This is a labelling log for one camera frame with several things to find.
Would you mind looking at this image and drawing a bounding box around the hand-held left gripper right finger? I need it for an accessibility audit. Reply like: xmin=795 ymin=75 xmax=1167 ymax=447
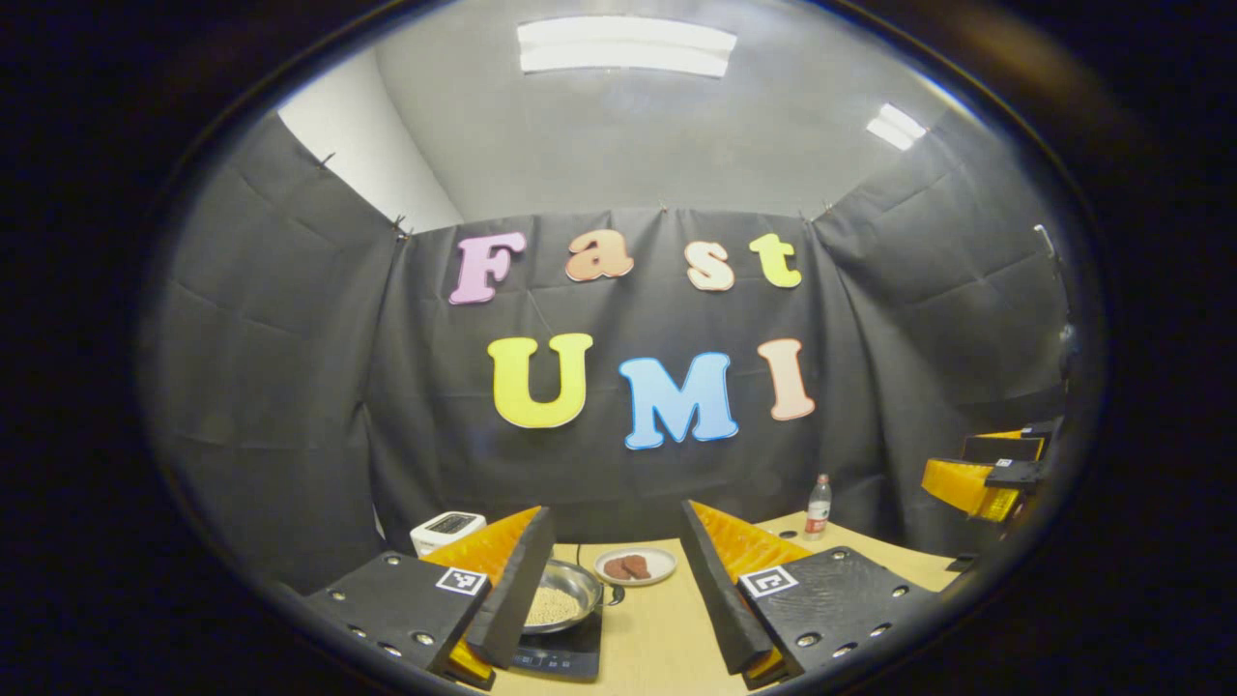
xmin=679 ymin=499 xmax=938 ymax=691

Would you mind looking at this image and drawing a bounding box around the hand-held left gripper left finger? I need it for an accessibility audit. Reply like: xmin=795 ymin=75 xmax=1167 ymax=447
xmin=302 ymin=505 xmax=558 ymax=691

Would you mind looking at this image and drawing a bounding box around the black backdrop cloth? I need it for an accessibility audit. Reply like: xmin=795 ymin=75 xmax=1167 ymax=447
xmin=145 ymin=111 xmax=1088 ymax=591

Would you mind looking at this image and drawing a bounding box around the steel pot with black handles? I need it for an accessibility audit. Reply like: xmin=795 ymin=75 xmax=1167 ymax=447
xmin=522 ymin=559 xmax=626 ymax=636

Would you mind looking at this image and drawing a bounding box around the black induction cooktop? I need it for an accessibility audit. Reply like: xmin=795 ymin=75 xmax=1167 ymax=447
xmin=507 ymin=609 xmax=605 ymax=682

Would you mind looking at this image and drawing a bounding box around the pile of beige beans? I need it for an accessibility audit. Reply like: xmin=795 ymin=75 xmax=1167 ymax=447
xmin=525 ymin=585 xmax=584 ymax=627

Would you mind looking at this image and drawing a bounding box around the white toaster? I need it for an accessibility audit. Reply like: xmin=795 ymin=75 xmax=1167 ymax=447
xmin=410 ymin=511 xmax=488 ymax=558

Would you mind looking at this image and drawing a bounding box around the round white plate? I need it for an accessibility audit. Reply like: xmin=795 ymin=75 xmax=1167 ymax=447
xmin=593 ymin=546 xmax=678 ymax=588

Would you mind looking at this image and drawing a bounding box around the large ceiling light panel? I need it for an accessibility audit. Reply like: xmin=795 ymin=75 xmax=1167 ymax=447
xmin=517 ymin=14 xmax=738 ymax=78

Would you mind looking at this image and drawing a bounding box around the small ceiling light panel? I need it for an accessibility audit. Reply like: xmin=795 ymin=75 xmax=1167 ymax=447
xmin=865 ymin=102 xmax=929 ymax=152

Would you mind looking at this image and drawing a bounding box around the plastic bottle with red label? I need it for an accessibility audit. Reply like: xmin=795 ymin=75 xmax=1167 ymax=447
xmin=804 ymin=474 xmax=833 ymax=541

